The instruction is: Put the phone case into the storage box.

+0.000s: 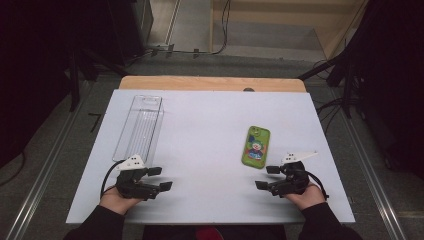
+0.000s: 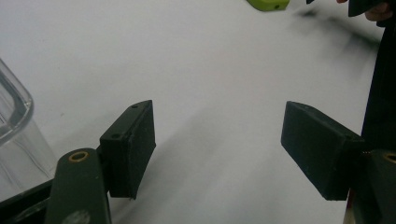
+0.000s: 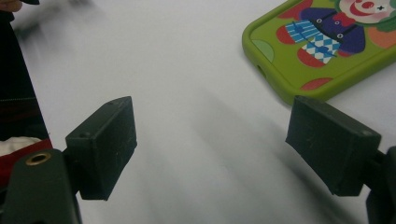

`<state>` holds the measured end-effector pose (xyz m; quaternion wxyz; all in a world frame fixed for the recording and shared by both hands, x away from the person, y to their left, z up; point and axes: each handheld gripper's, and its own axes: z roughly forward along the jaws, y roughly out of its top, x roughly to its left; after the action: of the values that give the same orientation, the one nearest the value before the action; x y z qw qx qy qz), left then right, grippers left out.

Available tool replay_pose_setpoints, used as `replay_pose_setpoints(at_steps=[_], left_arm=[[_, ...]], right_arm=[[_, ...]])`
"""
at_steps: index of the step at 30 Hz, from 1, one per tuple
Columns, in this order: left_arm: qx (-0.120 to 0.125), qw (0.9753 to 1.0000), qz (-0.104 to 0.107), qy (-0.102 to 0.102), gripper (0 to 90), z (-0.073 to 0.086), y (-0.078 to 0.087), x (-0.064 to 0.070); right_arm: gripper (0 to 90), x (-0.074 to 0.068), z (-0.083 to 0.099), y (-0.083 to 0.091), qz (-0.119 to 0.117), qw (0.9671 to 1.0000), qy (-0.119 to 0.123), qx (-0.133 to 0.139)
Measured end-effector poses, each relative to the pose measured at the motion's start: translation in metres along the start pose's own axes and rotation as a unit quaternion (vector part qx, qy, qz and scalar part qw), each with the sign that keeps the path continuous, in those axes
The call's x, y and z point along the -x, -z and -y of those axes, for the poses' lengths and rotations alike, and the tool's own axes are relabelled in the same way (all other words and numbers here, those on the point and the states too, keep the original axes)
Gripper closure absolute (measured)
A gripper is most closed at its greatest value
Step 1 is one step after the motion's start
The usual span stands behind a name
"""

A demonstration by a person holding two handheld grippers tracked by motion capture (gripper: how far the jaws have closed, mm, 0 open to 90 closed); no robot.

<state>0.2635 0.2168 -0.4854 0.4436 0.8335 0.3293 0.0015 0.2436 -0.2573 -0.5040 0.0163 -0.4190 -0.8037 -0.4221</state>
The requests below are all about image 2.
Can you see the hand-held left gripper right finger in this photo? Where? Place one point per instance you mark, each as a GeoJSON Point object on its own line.
{"type": "Point", "coordinates": [320, 146]}

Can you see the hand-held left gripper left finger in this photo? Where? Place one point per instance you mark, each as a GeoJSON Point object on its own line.
{"type": "Point", "coordinates": [129, 149]}

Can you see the green phone case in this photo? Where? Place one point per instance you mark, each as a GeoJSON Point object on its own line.
{"type": "Point", "coordinates": [267, 4]}

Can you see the clear plastic container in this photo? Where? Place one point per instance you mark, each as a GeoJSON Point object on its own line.
{"type": "Point", "coordinates": [18, 149]}

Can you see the white table cover sheet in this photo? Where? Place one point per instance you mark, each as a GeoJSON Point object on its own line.
{"type": "Point", "coordinates": [218, 77]}

